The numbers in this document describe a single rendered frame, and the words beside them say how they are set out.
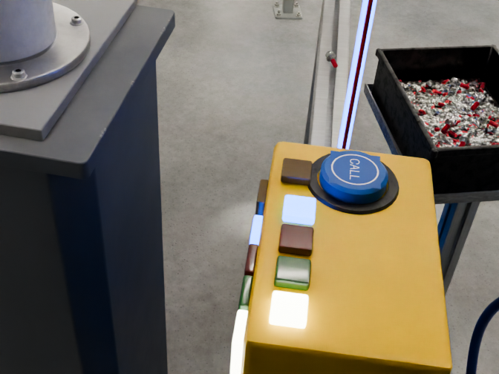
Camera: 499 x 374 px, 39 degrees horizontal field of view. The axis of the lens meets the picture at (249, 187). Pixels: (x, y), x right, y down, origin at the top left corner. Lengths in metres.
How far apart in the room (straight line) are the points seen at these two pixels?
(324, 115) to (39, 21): 0.34
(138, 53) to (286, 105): 1.59
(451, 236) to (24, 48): 0.56
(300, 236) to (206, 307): 1.35
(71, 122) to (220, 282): 1.12
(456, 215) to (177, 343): 0.91
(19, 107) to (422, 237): 0.44
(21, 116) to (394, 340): 0.46
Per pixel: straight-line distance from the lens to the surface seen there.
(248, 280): 0.38
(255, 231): 0.41
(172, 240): 1.87
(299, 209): 0.40
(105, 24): 0.85
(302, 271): 0.36
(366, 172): 0.42
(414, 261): 0.39
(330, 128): 0.85
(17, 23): 0.75
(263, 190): 0.44
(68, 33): 0.81
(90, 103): 0.73
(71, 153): 0.67
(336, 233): 0.39
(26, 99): 0.73
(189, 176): 2.06
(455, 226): 0.93
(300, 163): 0.43
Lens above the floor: 1.35
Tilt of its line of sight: 41 degrees down
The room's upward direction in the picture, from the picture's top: 4 degrees clockwise
